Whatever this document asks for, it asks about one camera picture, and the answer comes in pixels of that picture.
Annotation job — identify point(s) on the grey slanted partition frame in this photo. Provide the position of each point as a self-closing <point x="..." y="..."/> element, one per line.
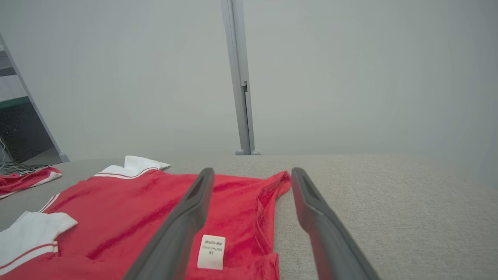
<point x="39" y="116"/>

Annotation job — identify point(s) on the red white sports shirt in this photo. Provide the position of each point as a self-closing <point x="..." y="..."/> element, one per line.
<point x="128" y="210"/>

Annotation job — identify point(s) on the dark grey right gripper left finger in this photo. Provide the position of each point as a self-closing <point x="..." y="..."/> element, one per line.
<point x="179" y="229"/>

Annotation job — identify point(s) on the black cabinet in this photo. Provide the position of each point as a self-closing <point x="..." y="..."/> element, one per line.
<point x="19" y="132"/>

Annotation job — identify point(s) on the grey partition post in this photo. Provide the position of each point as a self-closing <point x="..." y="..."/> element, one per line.
<point x="238" y="58"/>

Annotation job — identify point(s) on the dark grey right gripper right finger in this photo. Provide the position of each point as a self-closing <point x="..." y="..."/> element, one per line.
<point x="327" y="241"/>

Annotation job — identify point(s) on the red white-striped shorts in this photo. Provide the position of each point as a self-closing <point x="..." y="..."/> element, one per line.
<point x="23" y="179"/>

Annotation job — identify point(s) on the grey metal shelf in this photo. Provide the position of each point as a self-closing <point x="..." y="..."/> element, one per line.
<point x="6" y="72"/>

